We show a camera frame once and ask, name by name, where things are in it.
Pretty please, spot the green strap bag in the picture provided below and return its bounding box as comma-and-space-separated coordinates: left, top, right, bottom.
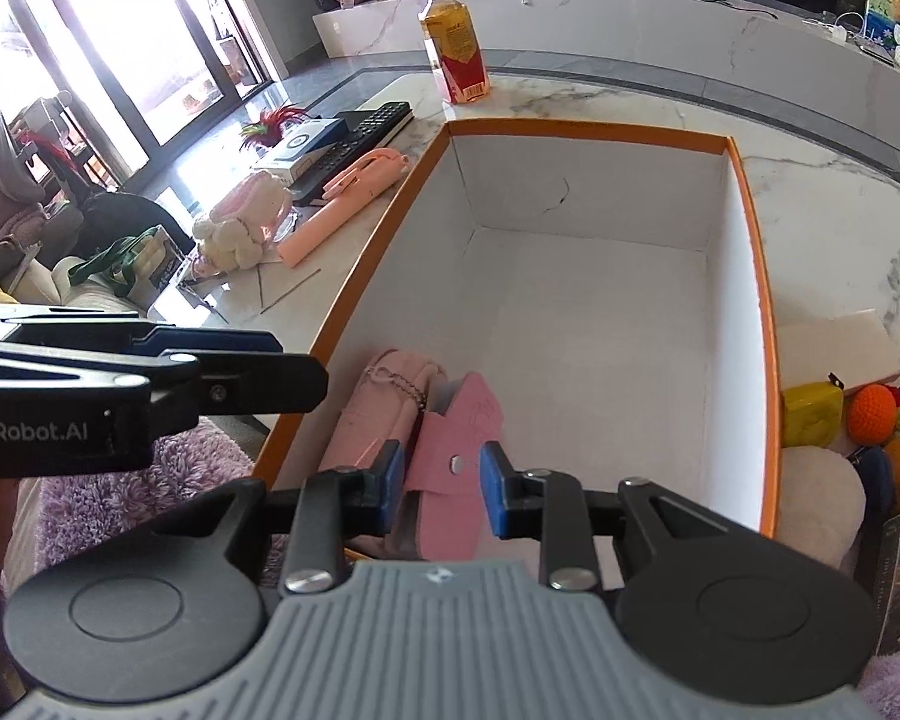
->
67, 227, 185, 308

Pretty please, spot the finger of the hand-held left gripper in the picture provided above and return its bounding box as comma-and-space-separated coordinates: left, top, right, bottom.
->
4, 319, 284, 359
0, 341, 329, 415

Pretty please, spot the pink cloth pouch with chain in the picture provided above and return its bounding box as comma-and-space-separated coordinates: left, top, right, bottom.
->
328, 349, 447, 560

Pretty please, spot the red feather toy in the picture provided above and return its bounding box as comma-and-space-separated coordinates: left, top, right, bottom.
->
240, 109, 320, 158

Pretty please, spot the black remote control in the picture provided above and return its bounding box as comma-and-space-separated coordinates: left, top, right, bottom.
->
292, 101, 415, 205

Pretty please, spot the yellow toy banana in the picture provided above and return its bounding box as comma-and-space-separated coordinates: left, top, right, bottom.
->
782, 375, 845, 449

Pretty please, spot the orange crochet fruit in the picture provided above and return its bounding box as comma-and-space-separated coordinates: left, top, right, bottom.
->
846, 384, 900, 434

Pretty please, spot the white and blue small box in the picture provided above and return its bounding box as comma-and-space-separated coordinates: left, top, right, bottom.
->
253, 118, 348, 185

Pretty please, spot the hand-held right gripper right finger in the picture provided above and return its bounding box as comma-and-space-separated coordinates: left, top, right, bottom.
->
480, 441, 752, 592

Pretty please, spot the pink selfie stick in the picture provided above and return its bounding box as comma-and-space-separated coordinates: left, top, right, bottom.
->
276, 148, 410, 269

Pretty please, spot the white marble cabinet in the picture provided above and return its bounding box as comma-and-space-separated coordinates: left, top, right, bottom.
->
313, 0, 900, 188

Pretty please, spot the purple shaggy rug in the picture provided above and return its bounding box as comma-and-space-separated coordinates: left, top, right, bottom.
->
34, 416, 271, 593

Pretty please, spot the black bag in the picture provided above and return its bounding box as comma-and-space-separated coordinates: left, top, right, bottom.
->
82, 191, 196, 263

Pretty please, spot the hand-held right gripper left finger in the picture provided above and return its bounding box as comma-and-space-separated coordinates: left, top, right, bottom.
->
154, 441, 406, 595

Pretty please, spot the white flat box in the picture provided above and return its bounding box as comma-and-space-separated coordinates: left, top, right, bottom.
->
776, 309, 900, 391

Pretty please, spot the orange drink bottle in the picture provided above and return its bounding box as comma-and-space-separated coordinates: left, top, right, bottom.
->
418, 0, 491, 104

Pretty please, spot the pink and white plush bunny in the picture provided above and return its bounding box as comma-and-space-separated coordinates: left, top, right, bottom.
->
193, 171, 295, 275

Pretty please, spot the desk calendar card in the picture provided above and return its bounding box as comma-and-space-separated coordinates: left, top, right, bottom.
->
862, 0, 900, 53

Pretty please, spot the pink snap wallet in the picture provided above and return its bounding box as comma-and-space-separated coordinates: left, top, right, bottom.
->
405, 373, 505, 563

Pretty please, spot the white plush toy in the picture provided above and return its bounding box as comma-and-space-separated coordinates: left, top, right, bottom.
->
778, 444, 867, 571

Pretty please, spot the thin wooden stick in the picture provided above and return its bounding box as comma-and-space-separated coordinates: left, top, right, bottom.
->
261, 268, 322, 314

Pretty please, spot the orange storage box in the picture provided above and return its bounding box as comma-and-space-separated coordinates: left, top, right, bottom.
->
253, 118, 782, 567

